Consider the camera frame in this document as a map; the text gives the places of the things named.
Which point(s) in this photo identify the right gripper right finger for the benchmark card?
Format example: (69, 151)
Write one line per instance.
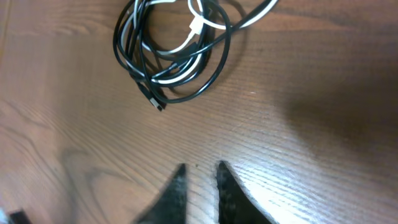
(234, 206)

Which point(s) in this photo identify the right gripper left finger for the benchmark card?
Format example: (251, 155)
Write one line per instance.
(171, 204)

